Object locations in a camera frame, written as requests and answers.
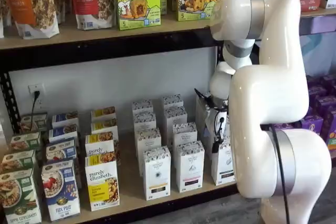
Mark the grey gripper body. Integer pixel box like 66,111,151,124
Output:
204,98,230,141

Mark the purely elizabeth yellow box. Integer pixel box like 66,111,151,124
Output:
85,132,117,157
90,106,117,121
85,153,121,212
90,118,119,136

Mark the purple and orange snack box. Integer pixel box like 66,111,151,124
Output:
325,130,336,158

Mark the black metal shelf unit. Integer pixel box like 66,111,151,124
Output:
0,15,240,224

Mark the green Bobo's apple pie box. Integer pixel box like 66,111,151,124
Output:
113,0,162,31

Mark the blue flax plus cereal box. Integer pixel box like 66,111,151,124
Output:
48,126,80,144
51,111,80,129
45,138,77,164
41,159,81,222

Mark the green apple cinnamon cereal box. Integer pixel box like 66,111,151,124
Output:
20,113,48,134
0,168,43,224
9,131,42,154
0,148,38,175

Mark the red label granola bag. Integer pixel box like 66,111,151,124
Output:
67,0,118,31

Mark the orange label granola bag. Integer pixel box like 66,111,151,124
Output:
0,0,60,40

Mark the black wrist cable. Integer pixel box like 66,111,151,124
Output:
194,88,211,103

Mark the black plug with cable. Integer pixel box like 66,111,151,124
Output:
30,91,41,132

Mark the white wall outlet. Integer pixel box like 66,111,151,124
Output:
28,83,46,111

